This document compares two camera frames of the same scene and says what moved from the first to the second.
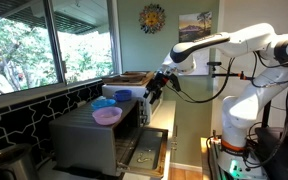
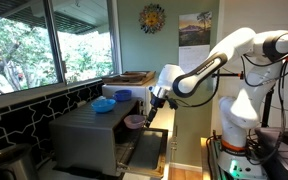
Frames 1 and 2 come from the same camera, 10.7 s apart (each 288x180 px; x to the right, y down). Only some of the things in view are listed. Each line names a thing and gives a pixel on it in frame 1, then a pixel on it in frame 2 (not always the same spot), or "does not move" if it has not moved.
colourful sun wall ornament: x=152 y=18 does not move
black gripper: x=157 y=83 -> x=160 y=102
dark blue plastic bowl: x=123 y=95 does not move
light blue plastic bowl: x=102 y=102 does not move
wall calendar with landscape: x=193 y=26 does not move
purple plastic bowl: x=107 y=115 -> x=134 y=121
